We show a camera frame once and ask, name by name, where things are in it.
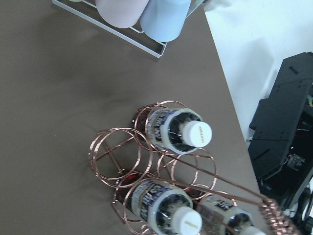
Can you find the copper wire bottle basket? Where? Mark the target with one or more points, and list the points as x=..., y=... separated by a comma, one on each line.
x=124, y=157

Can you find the tea bottle front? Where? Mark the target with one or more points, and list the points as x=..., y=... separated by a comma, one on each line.
x=180, y=130

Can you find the tea bottle back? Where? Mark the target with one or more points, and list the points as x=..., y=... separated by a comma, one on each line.
x=218, y=213

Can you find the blue cup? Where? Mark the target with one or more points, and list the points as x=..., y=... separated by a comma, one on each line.
x=163, y=20

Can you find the pink cup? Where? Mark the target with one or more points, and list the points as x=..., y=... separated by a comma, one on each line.
x=121, y=13

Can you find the white cup rack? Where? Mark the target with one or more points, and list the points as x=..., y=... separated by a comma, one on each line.
x=86, y=9

